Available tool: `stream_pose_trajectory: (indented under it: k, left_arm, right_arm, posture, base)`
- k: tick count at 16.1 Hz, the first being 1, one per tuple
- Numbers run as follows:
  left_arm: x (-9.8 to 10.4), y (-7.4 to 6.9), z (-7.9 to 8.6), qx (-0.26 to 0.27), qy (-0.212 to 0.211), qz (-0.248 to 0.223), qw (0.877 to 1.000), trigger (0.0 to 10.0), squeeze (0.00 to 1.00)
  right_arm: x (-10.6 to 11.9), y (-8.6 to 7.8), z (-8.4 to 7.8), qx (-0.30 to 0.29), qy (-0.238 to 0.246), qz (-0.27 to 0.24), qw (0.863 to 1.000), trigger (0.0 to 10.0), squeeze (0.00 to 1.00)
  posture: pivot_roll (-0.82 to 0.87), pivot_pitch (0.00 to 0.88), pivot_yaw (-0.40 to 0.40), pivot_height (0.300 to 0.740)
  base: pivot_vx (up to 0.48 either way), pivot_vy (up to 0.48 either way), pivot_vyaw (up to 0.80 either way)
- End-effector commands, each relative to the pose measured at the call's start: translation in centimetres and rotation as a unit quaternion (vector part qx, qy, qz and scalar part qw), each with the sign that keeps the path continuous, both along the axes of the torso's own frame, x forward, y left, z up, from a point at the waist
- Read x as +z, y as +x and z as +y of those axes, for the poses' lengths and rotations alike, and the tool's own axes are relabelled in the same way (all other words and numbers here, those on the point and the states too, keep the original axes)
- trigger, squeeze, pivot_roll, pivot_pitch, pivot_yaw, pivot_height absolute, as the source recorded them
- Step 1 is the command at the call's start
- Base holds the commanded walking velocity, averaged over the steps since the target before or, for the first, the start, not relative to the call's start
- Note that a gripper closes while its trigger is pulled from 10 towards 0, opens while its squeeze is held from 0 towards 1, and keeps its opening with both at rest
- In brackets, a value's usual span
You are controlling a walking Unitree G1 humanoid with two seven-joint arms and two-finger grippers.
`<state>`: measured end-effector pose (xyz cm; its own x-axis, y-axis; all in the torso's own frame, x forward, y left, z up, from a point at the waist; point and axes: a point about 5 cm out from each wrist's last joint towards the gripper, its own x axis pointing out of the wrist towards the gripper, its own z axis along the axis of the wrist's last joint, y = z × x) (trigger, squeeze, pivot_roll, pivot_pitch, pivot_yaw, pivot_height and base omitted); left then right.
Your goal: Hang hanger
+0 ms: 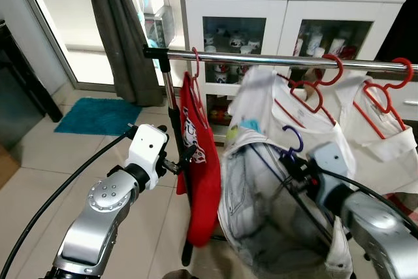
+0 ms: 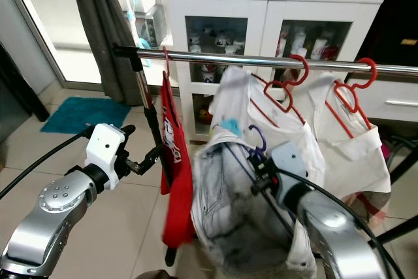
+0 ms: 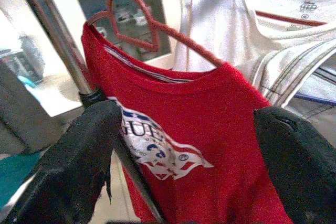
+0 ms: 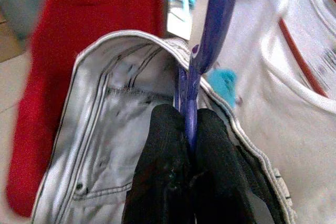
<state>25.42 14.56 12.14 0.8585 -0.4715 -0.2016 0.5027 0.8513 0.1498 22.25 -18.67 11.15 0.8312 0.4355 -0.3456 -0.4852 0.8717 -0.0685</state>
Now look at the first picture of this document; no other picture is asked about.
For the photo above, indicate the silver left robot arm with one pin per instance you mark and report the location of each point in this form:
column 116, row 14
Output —
column 98, row 227

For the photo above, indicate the dark furniture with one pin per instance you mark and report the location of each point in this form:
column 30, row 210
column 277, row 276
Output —
column 19, row 89

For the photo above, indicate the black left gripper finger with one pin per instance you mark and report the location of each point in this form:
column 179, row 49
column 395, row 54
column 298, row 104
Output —
column 185, row 161
column 189, row 149

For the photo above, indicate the white sliding glass door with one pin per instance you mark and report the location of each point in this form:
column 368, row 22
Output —
column 72, row 24

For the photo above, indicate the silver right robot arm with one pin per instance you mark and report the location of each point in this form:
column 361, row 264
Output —
column 379, row 233

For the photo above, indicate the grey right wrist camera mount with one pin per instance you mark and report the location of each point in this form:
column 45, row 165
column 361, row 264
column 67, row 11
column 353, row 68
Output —
column 326, row 158

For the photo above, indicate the grey curtain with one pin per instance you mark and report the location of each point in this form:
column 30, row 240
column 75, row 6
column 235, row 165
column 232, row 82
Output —
column 121, row 31

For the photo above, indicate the white T-shirt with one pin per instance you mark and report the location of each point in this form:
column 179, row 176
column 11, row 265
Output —
column 261, row 102
column 392, row 161

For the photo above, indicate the chrome clothes rack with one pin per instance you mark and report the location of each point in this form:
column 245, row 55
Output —
column 261, row 59

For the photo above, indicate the beige trousers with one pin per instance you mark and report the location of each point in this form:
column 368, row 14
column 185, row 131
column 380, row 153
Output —
column 261, row 213

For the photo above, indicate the teal floor mat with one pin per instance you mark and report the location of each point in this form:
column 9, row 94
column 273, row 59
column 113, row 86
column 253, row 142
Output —
column 98, row 117

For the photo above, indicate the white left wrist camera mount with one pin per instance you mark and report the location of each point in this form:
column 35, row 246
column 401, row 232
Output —
column 147, row 148

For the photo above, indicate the red printed T-shirt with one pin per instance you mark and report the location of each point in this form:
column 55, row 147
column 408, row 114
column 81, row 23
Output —
column 202, row 187

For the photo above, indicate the red plastic hanger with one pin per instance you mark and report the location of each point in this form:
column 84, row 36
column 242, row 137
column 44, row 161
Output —
column 411, row 73
column 339, row 68
column 196, row 73

